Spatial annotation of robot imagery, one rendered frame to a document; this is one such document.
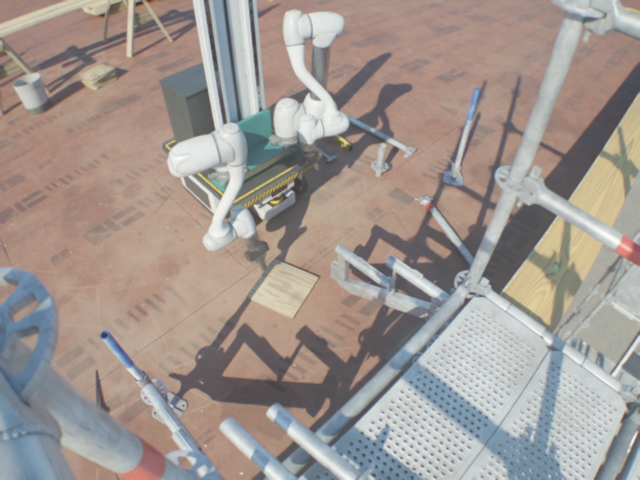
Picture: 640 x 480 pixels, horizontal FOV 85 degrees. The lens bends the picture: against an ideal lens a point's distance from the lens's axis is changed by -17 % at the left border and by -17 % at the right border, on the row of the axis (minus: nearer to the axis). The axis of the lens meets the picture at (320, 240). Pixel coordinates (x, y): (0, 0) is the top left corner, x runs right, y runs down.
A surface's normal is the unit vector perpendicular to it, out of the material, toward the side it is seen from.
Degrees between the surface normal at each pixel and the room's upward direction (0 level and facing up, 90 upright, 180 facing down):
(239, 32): 90
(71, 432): 90
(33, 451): 49
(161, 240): 0
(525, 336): 0
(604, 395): 0
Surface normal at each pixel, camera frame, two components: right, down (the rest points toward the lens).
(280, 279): 0.00, -0.66
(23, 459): 0.40, -0.84
